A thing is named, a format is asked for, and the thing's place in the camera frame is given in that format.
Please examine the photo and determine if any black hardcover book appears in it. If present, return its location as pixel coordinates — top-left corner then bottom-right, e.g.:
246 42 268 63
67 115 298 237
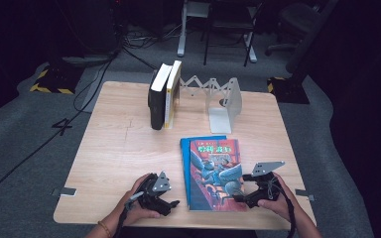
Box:
147 62 173 131

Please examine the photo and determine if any bundle of floor cables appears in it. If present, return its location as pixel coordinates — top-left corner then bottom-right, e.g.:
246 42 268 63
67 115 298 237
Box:
123 23 183 49

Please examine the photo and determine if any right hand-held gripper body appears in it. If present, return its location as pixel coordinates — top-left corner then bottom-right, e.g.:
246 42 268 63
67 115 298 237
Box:
245 161 286 209

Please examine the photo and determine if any grey flat stand base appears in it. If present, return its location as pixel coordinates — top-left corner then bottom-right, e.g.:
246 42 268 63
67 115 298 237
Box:
61 54 113 66

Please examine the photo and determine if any yellow book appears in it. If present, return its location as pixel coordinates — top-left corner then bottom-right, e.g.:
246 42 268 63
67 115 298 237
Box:
163 59 183 130

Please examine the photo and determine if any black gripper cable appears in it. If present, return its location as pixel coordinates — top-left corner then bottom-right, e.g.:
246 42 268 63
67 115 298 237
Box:
112 204 130 238
271 184 298 238

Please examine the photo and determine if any grey tape piece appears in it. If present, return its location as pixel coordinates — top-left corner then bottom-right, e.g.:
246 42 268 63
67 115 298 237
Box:
295 187 316 202
51 186 77 198

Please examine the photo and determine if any person's left hand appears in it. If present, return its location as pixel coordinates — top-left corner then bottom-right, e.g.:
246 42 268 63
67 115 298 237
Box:
113 173 162 228

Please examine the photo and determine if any white desk frame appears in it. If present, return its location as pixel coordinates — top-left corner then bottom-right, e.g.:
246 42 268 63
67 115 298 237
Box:
177 0 258 63

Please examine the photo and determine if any black chair frame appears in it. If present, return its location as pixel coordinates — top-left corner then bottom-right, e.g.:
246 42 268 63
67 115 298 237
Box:
202 0 262 67

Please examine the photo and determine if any dark stand column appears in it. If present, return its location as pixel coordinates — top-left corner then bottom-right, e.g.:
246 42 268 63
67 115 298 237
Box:
286 0 340 73

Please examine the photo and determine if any person's right hand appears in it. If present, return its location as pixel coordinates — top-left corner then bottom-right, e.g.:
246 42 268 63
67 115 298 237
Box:
257 172 296 222

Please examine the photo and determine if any white expandable bookend rack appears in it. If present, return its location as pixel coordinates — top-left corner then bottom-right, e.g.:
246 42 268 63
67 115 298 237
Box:
178 74 243 135

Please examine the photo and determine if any black floor cable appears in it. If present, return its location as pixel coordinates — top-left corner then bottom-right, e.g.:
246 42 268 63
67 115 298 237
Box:
0 49 123 207

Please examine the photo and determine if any orange bead bracelet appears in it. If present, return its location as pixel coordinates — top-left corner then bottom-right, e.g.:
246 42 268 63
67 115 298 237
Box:
97 220 113 238

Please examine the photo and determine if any red illustrated book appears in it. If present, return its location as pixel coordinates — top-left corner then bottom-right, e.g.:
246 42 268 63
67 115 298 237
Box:
189 138 248 212

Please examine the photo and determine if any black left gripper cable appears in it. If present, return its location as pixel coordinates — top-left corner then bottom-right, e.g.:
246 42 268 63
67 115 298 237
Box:
112 204 130 238

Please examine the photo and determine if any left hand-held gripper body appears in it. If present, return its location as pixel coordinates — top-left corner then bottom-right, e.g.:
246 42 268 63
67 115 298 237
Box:
125 171 173 212

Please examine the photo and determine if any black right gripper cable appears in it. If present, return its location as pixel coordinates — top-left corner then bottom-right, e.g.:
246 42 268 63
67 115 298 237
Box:
271 184 298 238

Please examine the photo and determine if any dark office chair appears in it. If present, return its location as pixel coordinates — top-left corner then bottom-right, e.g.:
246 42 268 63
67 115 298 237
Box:
265 2 321 58

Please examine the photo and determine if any yellow-black striped base plate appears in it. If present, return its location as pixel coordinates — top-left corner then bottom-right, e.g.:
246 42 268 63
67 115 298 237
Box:
267 76 311 105
29 67 80 95

